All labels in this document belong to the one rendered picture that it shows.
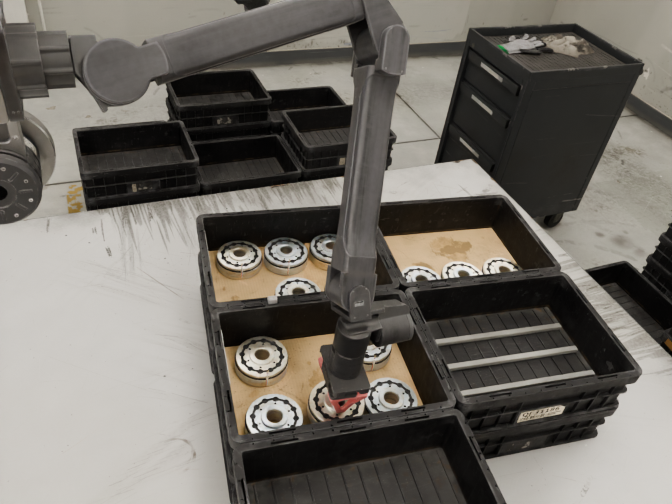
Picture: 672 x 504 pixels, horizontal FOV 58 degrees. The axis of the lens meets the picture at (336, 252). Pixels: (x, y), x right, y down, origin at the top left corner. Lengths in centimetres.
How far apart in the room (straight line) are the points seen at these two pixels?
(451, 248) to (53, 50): 108
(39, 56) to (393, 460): 84
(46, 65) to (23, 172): 37
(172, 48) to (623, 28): 439
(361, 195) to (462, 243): 73
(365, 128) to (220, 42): 24
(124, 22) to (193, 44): 328
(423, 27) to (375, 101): 393
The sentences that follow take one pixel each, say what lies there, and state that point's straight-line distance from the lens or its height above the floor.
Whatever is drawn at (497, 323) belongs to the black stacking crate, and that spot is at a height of 83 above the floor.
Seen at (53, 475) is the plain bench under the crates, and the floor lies 70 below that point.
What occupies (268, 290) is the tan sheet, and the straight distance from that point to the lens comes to 138.
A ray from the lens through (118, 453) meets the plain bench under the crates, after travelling 130.
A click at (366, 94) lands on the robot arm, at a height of 140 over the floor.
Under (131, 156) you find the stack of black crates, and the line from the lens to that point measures 246.
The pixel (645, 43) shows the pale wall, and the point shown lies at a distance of 488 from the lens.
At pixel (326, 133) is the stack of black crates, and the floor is 49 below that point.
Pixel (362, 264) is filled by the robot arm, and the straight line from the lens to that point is 93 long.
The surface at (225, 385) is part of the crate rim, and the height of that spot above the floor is 93.
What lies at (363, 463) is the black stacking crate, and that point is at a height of 83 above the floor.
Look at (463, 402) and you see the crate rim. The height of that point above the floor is 93.
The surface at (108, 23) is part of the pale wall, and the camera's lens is 412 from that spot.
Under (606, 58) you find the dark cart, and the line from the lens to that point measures 301.
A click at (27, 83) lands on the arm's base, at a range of 83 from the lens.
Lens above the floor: 180
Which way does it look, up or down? 40 degrees down
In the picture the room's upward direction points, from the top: 9 degrees clockwise
